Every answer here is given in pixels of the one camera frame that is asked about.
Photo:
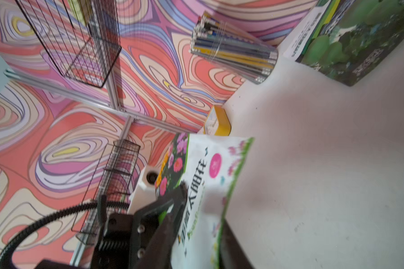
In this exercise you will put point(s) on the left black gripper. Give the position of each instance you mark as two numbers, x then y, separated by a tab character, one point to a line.
143	240

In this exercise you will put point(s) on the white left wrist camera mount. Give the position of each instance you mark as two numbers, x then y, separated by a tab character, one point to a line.
144	192

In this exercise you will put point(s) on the black wire basket back wall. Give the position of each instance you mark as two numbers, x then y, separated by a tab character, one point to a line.
81	38

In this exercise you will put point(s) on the white sunflowers seed packet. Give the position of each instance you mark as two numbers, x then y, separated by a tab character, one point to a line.
209	167

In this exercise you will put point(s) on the green gourd seed packet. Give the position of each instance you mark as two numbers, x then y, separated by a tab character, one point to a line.
346	40

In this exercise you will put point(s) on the yellow alarm clock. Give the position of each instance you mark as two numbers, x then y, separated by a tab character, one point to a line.
217	122

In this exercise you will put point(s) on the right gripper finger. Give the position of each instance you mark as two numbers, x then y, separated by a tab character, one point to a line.
232	255

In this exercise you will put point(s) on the clear cup of pencils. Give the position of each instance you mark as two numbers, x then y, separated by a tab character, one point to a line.
230	47

